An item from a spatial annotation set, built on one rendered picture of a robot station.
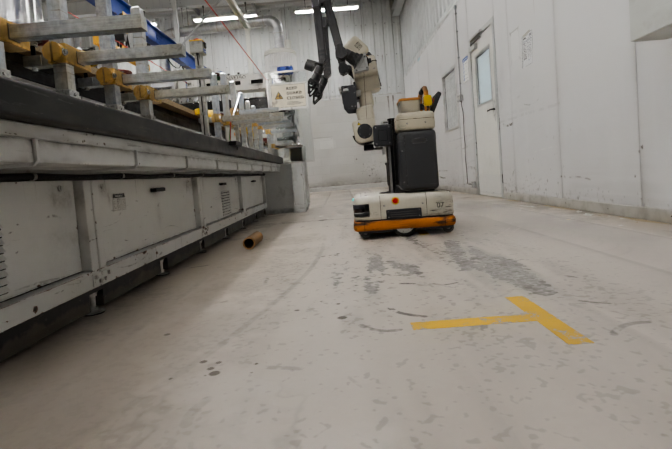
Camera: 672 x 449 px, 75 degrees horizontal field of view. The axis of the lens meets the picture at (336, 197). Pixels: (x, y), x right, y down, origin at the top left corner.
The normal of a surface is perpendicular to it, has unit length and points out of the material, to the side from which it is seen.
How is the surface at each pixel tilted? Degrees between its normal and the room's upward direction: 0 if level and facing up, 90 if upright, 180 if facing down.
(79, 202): 90
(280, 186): 90
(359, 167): 90
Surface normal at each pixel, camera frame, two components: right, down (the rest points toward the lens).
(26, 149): 1.00, -0.07
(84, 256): 0.00, 0.05
